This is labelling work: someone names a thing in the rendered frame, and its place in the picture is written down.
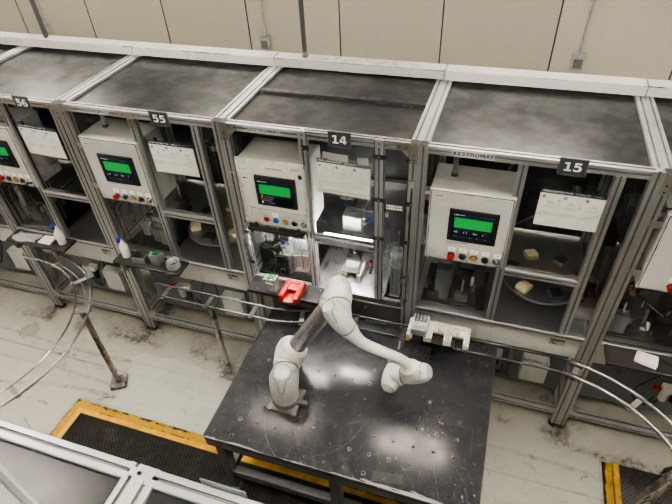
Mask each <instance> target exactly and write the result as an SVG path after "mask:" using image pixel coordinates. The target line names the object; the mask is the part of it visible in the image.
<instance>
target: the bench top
mask: <svg viewBox="0 0 672 504"><path fill-rule="evenodd" d="M301 326H302V325H299V323H280V322H272V321H267V320H266V321H265V323H264V325H263V327H262V329H261V330H260V332H259V334H258V336H257V338H256V340H255V341H254V343H253V345H252V347H251V349H250V350H249V352H248V354H247V356H246V358H245V359H244V361H243V363H242V365H241V367H240V369H239V370H238V372H237V374H236V376H235V378H234V379H233V381H232V383H231V385H230V387H229V388H228V390H227V392H226V394H225V396H224V398H223V399H222V401H221V403H220V405H219V407H218V408H217V410H216V412H215V414H214V416H213V417H212V419H211V421H210V423H209V425H208V426H207V428H206V430H205V432H204V434H203V437H204V438H205V439H206V440H209V441H213V442H216V443H219V444H223V445H226V446H230V447H233V448H236V449H240V450H243V451H247V452H250V453H253V454H257V455H260V456H264V457H267V458H270V459H274V460H277V461H281V462H284V463H287V464H291V465H294V466H297V467H301V468H304V469H308V470H311V471H314V472H318V473H321V474H325V475H328V476H331V477H335V478H338V479H342V480H345V481H348V482H352V483H355V484H359V485H362V486H365V487H369V488H372V489H376V490H379V491H382V492H386V493H389V494H392V495H396V496H399V497H403V498H406V499H409V500H413V501H416V502H420V503H423V504H480V503H481V494H482V483H483V475H484V464H485V457H486V448H487V436H488V429H489V420H490V411H491V402H492V393H493V384H494V374H495V365H496V359H493V358H489V357H484V356H479V355H475V354H470V353H465V352H461V351H456V350H453V353H452V352H448V351H443V350H438V349H435V353H434V358H433V359H429V357H430V353H431V348H429V347H424V346H420V345H419V344H420V343H419V342H414V341H408V340H405V341H404V346H403V351H402V353H403V354H404V355H405V356H406V357H408V358H409V359H415V360H417V361H419V362H421V363H427V364H429V365H430V366H431V368H432V371H433V375H432V378H431V379H430V380H429V381H427V382H425V383H421V384H414V385H409V384H406V385H402V386H400V387H398V389H397V390H396V391H395V392H394V393H387V392H385V391H384V390H383V388H382V387H381V379H382V374H383V371H384V369H385V367H386V366H387V362H388V359H385V358H383V357H380V356H377V355H375V354H372V353H369V352H367V351H365V350H363V349H361V348H359V347H357V346H356V345H354V344H353V343H351V342H350V341H349V340H347V339H346V338H344V337H342V336H341V335H340V334H339V333H337V332H336V331H335V330H334V329H333V328H332V327H331V326H330V325H329V324H326V325H325V326H324V327H323V329H322V330H321V331H320V332H319V333H318V335H317V336H316V337H315V338H314V339H313V341H312V342H311V343H310V344H309V345H308V347H307V348H308V352H307V354H306V356H305V358H304V360H303V362H302V364H301V365H300V370H299V389H304V390H305V391H306V394H305V396H304V397H303V400H305V401H307V402H308V406H307V407H304V406H299V409H298V411H297V416H296V417H291V416H290V415H287V414H283V413H279V412H275V411H268V410H267V406H268V405H269V403H270V402H271V399H272V395H271V392H270V387H269V375H270V372H271V371H272V369H273V361H274V354H275V350H276V346H277V344H278V342H279V341H280V340H281V339H282V338H283V337H285V336H289V335H291V336H294V335H295V333H296V332H297V331H298V330H299V328H300V327H301ZM359 328H364V329H369V330H373V331H378V332H383V333H388V334H392V335H397V336H400V334H401V332H402V329H403V328H399V327H394V326H389V325H384V324H379V323H375V322H370V321H365V320H360V319H359ZM360 332H361V333H362V335H363V336H364V337H366V338H367V339H369V340H371V341H373V342H375V343H378V344H380V345H382V346H385V347H387V348H389V349H392V350H394V351H395V349H396V347H397V342H398V340H399V338H395V337H391V336H386V335H381V334H377V333H372V332H367V331H363V330H360ZM400 407H403V409H400ZM480 409H482V410H483V412H480ZM223 412H224V413H225V414H224V415H222V413H223ZM439 416H441V419H439V418H438V417H439ZM230 434H233V436H232V437H231V436H230ZM453 456H454V457H455V459H452V457H453Z"/></svg>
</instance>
